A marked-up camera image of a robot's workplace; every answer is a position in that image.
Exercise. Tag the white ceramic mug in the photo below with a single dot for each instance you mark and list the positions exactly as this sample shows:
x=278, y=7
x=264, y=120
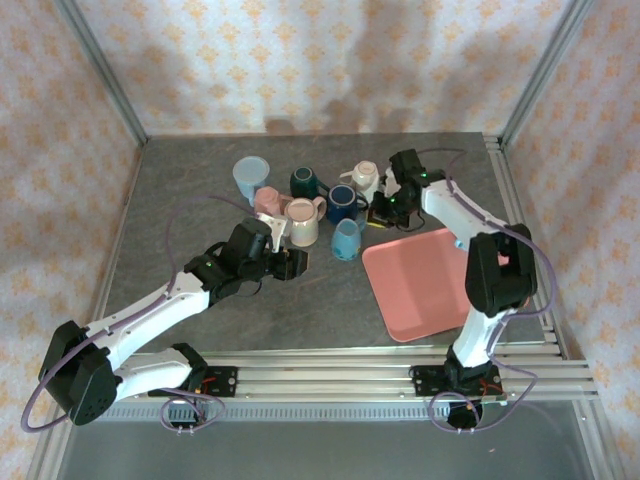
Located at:
x=364, y=176

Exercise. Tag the pale pink mug lavender interior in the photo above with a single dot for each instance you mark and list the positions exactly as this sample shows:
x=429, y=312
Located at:
x=302, y=225

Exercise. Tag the light blue printed mug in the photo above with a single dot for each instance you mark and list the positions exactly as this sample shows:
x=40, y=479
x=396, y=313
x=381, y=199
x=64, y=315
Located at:
x=347, y=242

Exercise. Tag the dark blue ceramic mug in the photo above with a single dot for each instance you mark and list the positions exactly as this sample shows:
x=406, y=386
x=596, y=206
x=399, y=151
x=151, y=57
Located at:
x=341, y=199

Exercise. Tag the pink ceramic mug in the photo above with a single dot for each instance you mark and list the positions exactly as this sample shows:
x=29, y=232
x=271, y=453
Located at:
x=270, y=200

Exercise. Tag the dark green ceramic mug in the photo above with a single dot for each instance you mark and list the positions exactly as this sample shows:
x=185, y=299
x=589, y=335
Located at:
x=304, y=181

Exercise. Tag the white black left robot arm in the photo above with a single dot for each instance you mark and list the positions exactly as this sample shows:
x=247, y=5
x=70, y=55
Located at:
x=150, y=310

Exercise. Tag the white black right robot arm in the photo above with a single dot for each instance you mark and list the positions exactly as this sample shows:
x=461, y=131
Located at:
x=462, y=215

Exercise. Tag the light blue ribbed mug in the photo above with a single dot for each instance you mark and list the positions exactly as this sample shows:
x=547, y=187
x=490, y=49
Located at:
x=250, y=175

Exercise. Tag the pink plastic tray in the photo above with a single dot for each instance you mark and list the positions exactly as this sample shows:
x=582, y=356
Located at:
x=415, y=285

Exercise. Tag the grey metal panel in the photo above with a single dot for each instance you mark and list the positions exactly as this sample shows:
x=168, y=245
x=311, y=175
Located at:
x=325, y=450

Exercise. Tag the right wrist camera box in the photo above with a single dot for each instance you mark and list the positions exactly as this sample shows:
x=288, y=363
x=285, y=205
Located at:
x=389, y=184

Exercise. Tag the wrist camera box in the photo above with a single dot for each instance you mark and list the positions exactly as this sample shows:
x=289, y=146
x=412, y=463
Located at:
x=389, y=184
x=277, y=227

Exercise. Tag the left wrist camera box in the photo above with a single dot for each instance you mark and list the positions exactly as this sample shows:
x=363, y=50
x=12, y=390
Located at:
x=277, y=227

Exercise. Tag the aluminium side rail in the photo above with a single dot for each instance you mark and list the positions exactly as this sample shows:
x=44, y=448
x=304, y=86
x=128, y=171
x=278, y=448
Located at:
x=501, y=165
x=125, y=225

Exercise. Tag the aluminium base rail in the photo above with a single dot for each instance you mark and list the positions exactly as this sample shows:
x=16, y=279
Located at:
x=325, y=375

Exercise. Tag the aluminium frame post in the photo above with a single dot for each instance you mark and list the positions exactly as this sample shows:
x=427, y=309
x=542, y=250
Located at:
x=107, y=75
x=543, y=75

